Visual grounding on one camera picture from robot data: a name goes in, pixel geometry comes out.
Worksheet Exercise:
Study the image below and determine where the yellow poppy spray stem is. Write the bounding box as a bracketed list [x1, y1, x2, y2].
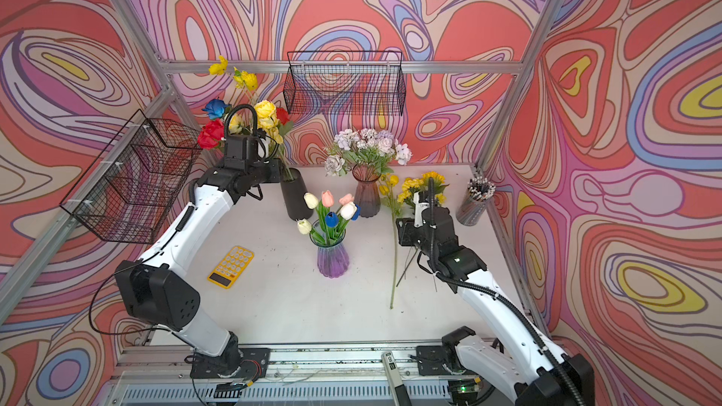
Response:
[379, 174, 402, 310]

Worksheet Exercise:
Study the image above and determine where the purple glass tulip vase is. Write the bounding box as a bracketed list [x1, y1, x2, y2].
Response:
[309, 226, 350, 278]

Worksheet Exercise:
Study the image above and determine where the sunflower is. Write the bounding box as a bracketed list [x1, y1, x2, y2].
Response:
[421, 171, 449, 195]

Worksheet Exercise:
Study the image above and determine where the pale yellow rose spray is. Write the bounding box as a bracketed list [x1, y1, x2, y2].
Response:
[229, 101, 293, 145]

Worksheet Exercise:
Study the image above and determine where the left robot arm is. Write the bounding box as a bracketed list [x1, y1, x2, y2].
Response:
[111, 105, 281, 378]

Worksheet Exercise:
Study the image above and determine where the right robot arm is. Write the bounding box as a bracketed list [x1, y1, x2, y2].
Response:
[396, 180, 595, 405]

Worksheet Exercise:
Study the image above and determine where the black vase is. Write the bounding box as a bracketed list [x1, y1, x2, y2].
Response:
[280, 168, 312, 221]

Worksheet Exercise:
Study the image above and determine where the red grey glass vase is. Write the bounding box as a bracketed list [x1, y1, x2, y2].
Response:
[352, 165, 381, 218]

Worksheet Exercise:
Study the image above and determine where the mixed rose bouquet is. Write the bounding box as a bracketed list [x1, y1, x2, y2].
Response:
[197, 99, 294, 180]

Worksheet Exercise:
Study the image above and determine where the patterned pen cup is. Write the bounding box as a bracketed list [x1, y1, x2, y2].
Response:
[456, 171, 496, 227]

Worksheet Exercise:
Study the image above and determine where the blue tulip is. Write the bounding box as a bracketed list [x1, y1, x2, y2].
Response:
[325, 212, 340, 229]

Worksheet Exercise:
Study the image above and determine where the tulip bunch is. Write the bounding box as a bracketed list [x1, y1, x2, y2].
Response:
[296, 191, 359, 247]

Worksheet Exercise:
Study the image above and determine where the yellow calculator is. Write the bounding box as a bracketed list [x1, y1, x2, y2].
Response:
[207, 245, 255, 289]

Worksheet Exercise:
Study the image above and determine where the yellow and lilac bouquet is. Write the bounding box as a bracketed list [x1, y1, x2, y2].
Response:
[323, 129, 413, 180]

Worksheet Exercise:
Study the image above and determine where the back black wire basket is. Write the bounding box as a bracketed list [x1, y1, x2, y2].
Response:
[283, 49, 406, 117]

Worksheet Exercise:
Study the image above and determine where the black wire basket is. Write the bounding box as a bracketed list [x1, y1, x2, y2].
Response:
[283, 49, 406, 117]
[59, 110, 200, 244]

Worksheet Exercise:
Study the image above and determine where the left black wire basket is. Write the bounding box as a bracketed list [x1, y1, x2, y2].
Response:
[59, 110, 200, 244]

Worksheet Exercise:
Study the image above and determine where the tool on front rail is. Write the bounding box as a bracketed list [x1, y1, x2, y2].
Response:
[382, 351, 412, 406]

